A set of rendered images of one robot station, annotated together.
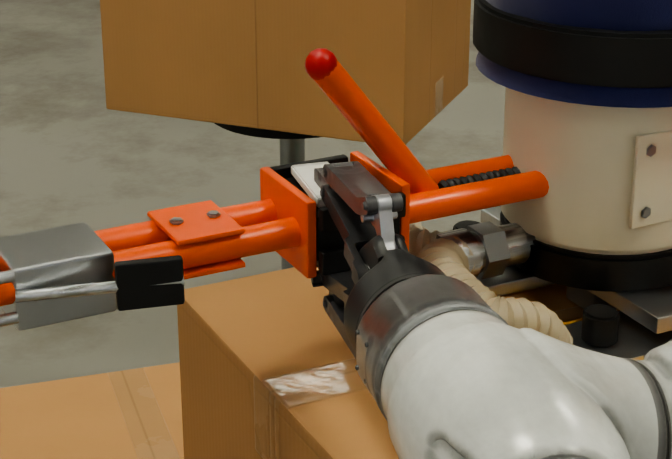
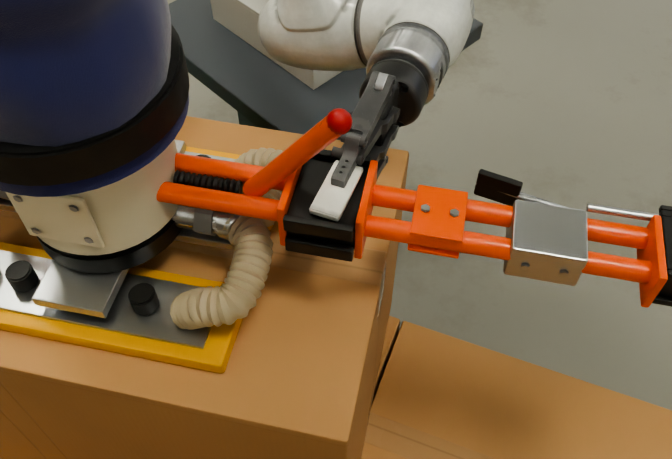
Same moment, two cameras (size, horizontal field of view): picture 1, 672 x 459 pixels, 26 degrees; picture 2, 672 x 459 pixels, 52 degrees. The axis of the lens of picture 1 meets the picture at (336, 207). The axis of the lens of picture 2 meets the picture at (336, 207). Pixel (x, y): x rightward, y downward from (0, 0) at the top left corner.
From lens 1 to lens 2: 1.38 m
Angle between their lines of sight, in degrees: 99
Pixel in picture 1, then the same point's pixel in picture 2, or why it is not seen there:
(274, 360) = (356, 300)
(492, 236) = not seen: hidden behind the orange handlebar
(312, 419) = not seen: hidden behind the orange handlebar
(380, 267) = (405, 78)
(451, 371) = not seen: outside the picture
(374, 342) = (442, 61)
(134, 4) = not seen: outside the picture
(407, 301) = (425, 43)
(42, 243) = (555, 232)
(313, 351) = (327, 295)
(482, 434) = not seen: outside the picture
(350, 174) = (364, 118)
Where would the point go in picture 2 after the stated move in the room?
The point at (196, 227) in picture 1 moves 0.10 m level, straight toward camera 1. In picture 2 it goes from (446, 201) to (489, 139)
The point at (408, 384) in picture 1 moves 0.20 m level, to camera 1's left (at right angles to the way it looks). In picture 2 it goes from (461, 23) to (615, 92)
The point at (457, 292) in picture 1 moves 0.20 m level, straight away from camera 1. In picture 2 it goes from (401, 34) to (274, 121)
